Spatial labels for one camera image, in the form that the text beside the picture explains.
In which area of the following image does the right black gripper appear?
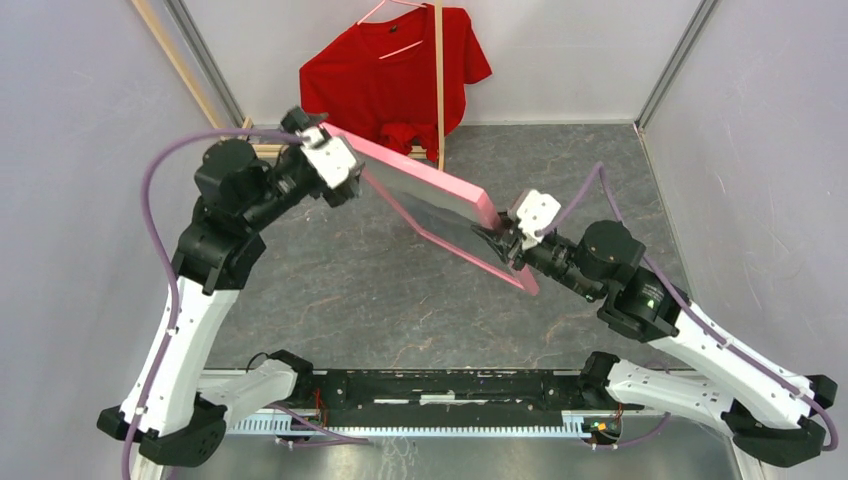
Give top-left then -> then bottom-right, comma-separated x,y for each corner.
470,208 -> 602,300

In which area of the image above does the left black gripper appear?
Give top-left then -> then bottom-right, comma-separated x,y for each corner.
243,106 -> 365,230

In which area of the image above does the pink wooden picture frame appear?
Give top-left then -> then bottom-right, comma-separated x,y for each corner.
323,123 -> 539,295

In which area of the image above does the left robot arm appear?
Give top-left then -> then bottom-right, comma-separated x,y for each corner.
97,107 -> 364,468

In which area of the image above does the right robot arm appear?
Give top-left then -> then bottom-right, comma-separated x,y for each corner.
475,220 -> 839,468

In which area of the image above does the wooden clothes rack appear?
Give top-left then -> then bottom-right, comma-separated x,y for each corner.
129,0 -> 446,172

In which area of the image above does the red t-shirt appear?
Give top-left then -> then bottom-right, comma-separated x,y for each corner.
299,3 -> 492,163

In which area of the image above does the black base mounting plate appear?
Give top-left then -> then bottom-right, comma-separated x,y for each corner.
270,369 -> 621,427

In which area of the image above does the pink clothes hanger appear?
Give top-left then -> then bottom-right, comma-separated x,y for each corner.
353,1 -> 429,60

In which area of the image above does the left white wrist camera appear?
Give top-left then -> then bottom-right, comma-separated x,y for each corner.
299,126 -> 364,190

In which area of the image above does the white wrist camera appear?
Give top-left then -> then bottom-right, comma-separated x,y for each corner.
509,189 -> 561,250
299,126 -> 364,190

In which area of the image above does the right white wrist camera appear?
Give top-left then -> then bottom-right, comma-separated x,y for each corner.
509,189 -> 561,250

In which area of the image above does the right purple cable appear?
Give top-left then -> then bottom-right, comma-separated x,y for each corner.
536,161 -> 840,453

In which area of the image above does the purple cable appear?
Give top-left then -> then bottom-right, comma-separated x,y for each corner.
120,128 -> 372,480
536,161 -> 840,453

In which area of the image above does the white slotted cable duct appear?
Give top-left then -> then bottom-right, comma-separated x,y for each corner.
227,410 -> 591,440

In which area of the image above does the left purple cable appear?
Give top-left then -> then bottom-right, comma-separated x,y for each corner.
120,128 -> 372,480

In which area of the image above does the aluminium rail frame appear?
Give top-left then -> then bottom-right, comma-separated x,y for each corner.
129,368 -> 773,480

